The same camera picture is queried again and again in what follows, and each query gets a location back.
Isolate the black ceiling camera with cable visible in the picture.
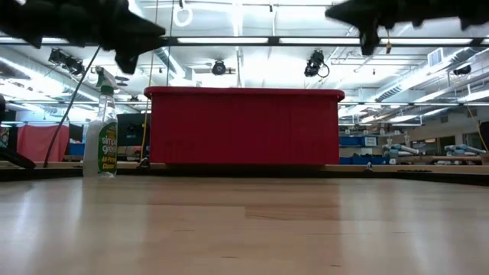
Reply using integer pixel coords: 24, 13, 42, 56
303, 48, 331, 79

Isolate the blue bin white label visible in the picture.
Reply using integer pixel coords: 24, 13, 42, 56
339, 135, 379, 148

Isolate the small blue bin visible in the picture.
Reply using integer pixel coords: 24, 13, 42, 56
68, 142, 86, 157

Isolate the red plastic laundry basket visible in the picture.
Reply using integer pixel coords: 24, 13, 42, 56
144, 86, 346, 166

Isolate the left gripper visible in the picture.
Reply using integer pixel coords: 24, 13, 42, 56
22, 0, 168, 76

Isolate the black background panel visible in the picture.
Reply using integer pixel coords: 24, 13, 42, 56
479, 121, 489, 154

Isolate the thin yellow background cable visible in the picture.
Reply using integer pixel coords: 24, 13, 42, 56
465, 105, 489, 154

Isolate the cleaner spray bottle green label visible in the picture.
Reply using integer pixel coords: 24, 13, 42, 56
82, 66, 119, 178

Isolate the long black cable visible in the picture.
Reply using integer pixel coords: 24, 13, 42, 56
42, 45, 102, 169

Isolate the round black ceiling camera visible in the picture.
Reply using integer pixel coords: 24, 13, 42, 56
211, 59, 228, 76

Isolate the black overhead frame crossbar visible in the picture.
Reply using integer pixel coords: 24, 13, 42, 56
0, 35, 489, 48

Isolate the black ceiling light cluster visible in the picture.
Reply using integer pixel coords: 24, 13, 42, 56
47, 47, 86, 76

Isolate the black background monitor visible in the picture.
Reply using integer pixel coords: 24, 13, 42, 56
116, 112, 151, 147

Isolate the red cloth partition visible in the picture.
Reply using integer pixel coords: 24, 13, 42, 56
16, 124, 71, 163

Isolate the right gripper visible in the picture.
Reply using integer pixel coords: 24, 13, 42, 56
324, 0, 459, 57

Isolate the blue storage bin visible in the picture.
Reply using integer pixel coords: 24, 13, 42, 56
339, 156, 389, 166

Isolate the white hanging ring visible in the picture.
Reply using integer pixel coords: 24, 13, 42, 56
173, 2, 194, 28

